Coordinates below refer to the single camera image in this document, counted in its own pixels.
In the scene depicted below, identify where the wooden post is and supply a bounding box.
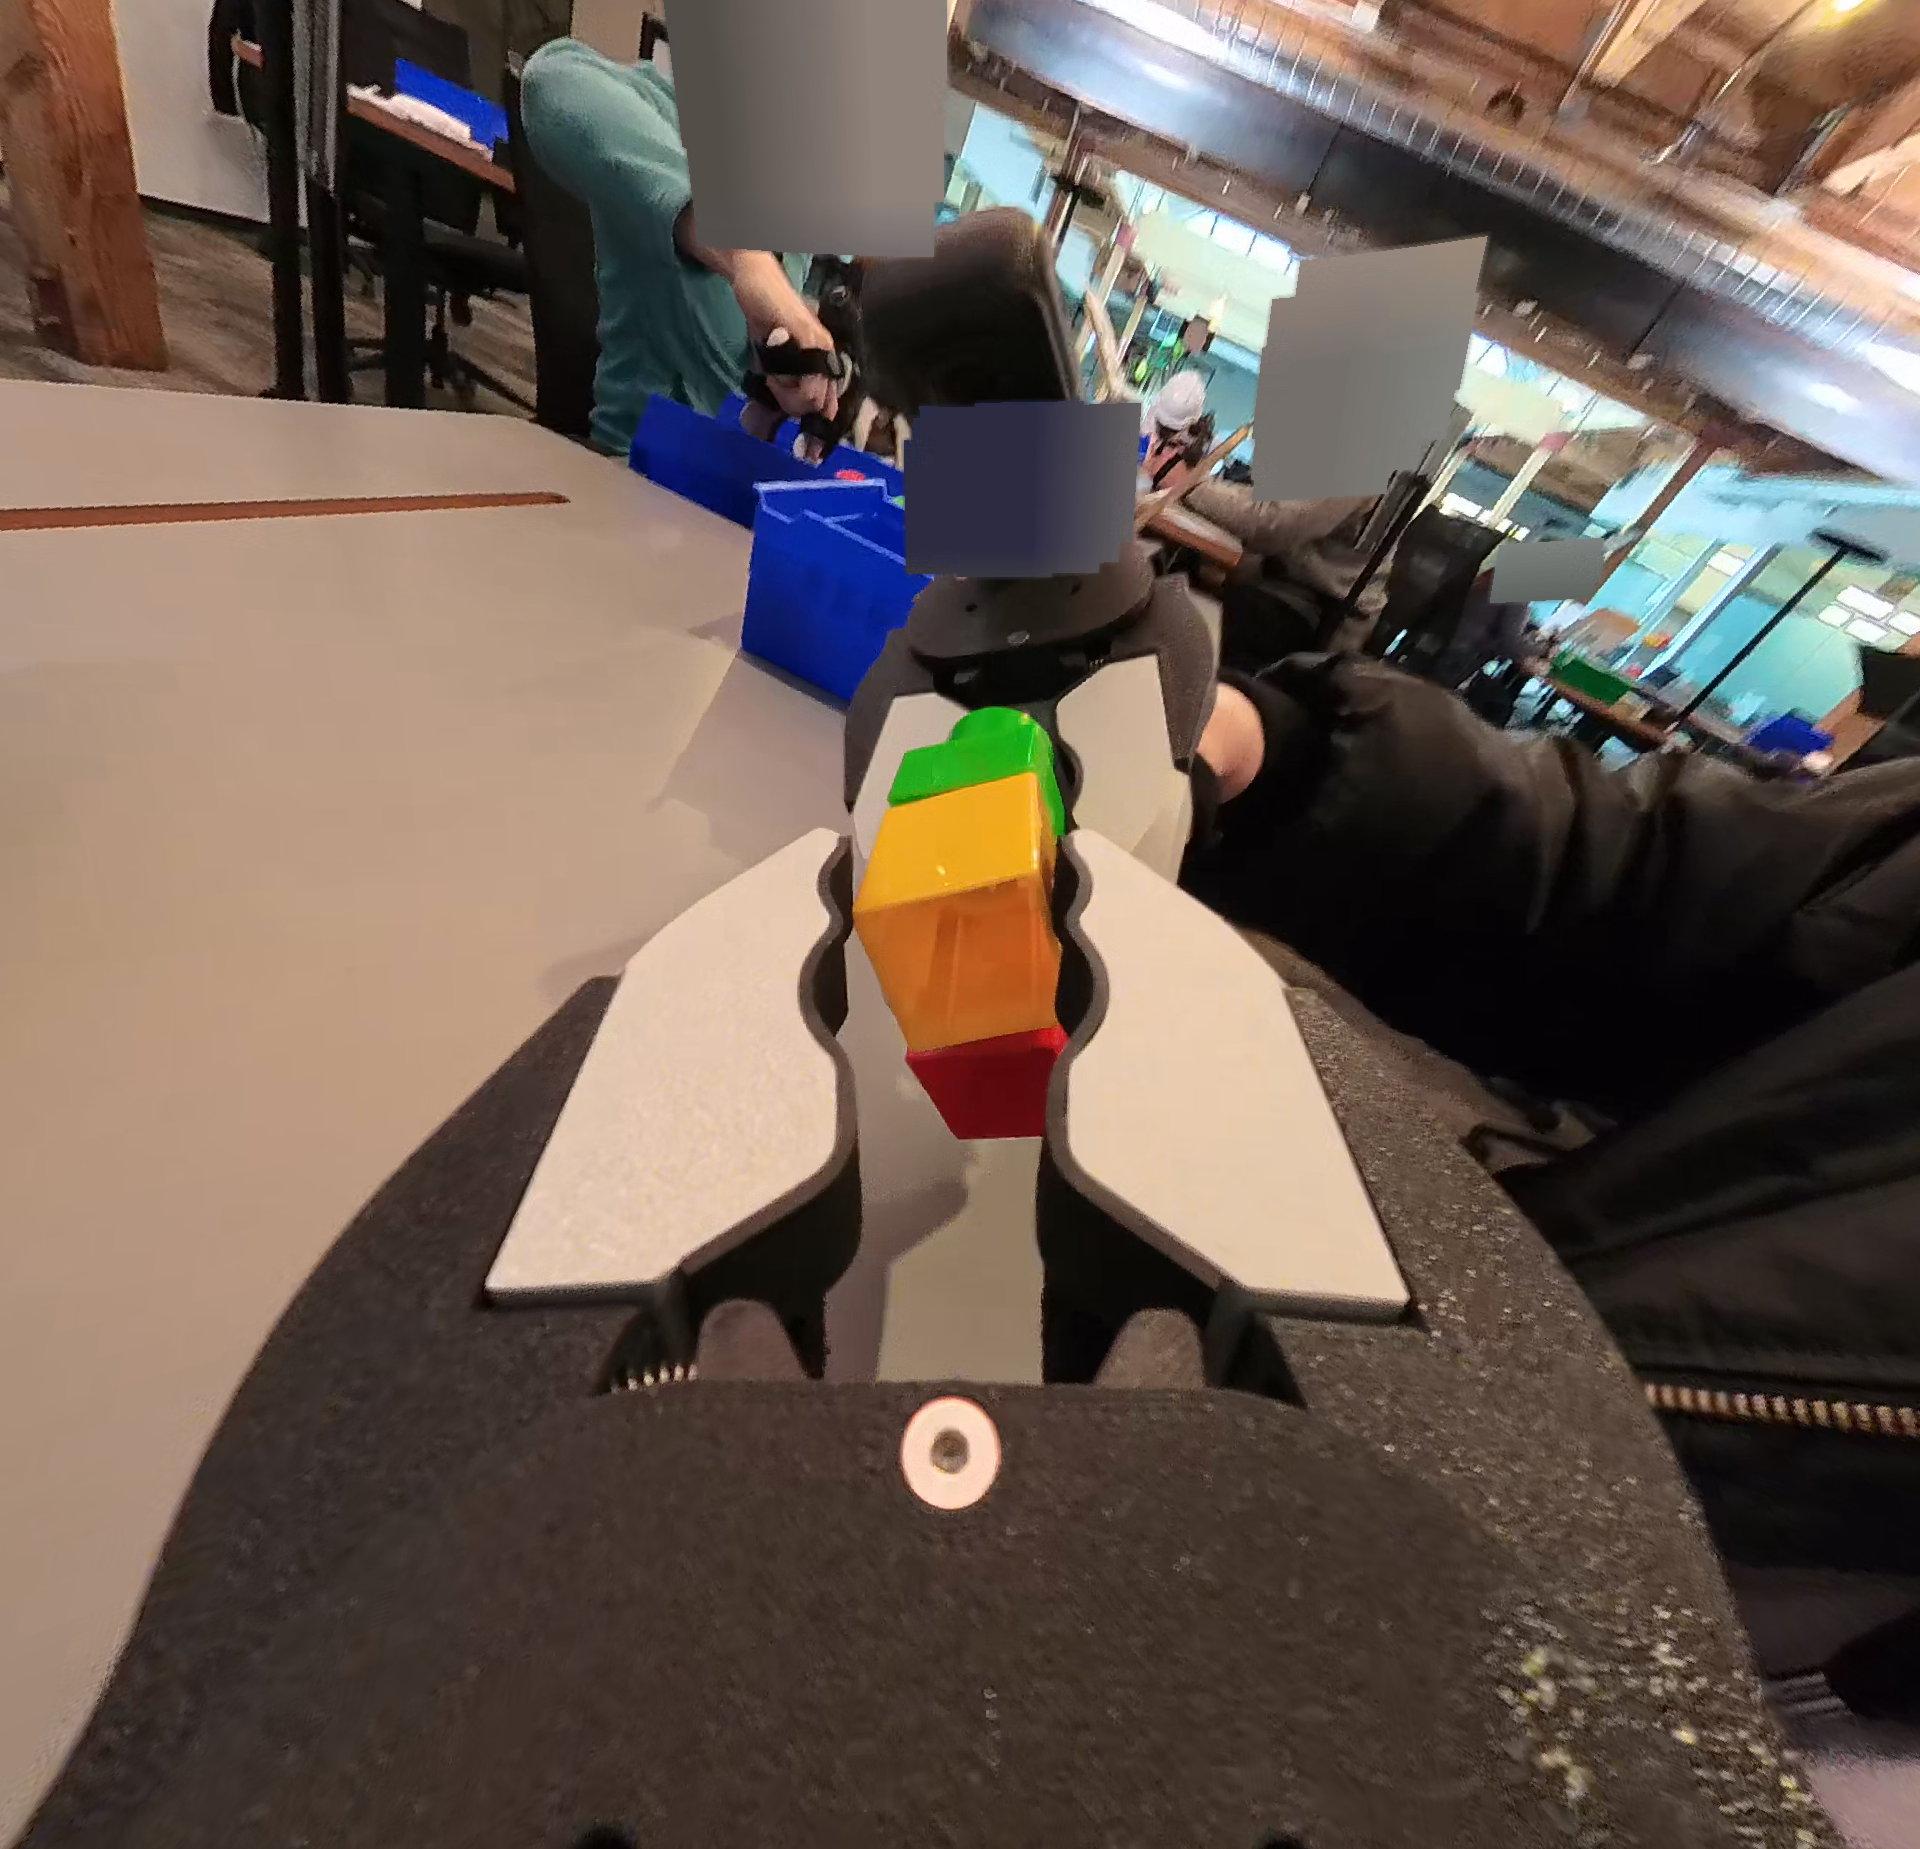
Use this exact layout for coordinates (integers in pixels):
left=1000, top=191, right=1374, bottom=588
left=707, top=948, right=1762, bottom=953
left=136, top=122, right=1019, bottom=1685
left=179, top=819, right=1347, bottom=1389
left=2, top=0, right=170, bottom=377

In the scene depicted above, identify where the green mega block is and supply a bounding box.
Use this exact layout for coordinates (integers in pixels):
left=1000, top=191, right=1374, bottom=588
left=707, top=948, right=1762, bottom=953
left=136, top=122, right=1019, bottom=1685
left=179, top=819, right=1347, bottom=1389
left=886, top=703, right=1072, bottom=849

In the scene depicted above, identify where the yellow mega block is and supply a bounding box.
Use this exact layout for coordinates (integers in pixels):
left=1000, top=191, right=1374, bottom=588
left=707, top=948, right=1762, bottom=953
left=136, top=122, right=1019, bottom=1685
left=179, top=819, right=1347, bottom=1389
left=849, top=797, right=1072, bottom=1058

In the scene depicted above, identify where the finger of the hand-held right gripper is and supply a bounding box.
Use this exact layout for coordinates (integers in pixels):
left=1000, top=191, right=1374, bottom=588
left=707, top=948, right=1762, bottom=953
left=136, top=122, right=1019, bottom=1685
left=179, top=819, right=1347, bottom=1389
left=847, top=652, right=980, bottom=836
left=1051, top=647, right=1207, bottom=872

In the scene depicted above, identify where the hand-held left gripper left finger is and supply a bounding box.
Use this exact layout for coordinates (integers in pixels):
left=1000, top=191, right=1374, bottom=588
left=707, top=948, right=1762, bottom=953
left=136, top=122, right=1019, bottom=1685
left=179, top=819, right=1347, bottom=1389
left=484, top=827, right=865, bottom=1313

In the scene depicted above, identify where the blue storage bin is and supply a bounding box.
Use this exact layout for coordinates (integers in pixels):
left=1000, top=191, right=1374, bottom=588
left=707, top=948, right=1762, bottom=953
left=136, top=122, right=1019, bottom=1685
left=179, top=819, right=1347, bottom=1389
left=743, top=469, right=934, bottom=710
left=627, top=391, right=902, bottom=528

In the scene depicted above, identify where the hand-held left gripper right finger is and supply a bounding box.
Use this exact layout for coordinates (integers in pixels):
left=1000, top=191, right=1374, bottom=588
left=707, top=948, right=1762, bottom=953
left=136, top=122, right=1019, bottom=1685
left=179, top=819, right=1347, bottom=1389
left=1039, top=827, right=1415, bottom=1322

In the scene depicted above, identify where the red mega block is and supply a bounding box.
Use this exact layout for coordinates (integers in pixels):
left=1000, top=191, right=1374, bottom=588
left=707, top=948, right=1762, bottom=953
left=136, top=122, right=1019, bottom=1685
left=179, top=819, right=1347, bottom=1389
left=904, top=1021, right=1072, bottom=1145

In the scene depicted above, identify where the black desk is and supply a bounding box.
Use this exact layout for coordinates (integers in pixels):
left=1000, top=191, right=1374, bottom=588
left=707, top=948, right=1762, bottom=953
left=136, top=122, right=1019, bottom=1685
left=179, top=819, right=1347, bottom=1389
left=211, top=0, right=603, bottom=429

